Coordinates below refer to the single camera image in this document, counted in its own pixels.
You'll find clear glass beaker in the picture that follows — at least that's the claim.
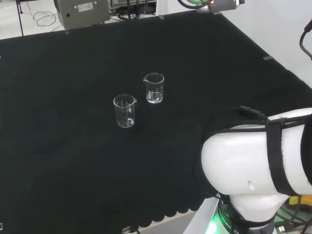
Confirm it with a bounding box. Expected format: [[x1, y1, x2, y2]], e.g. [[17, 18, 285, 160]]
[[113, 94, 137, 129], [143, 72, 165, 105]]

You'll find black bench cloth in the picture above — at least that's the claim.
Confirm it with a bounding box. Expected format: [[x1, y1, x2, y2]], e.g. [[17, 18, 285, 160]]
[[0, 11, 312, 234]]

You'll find grey metal equipment box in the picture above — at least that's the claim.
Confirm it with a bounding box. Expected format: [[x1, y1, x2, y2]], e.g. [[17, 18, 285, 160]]
[[53, 0, 111, 29]]

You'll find black tripod leg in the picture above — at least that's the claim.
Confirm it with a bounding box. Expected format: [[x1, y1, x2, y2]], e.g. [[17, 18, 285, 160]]
[[16, 0, 24, 37]]

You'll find equipment rack with cables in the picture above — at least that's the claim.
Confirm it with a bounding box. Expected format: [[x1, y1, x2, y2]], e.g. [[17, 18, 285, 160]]
[[108, 0, 157, 20]]

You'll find thin floor cable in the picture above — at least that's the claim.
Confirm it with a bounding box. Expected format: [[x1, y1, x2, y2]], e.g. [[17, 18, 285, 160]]
[[24, 0, 59, 27]]

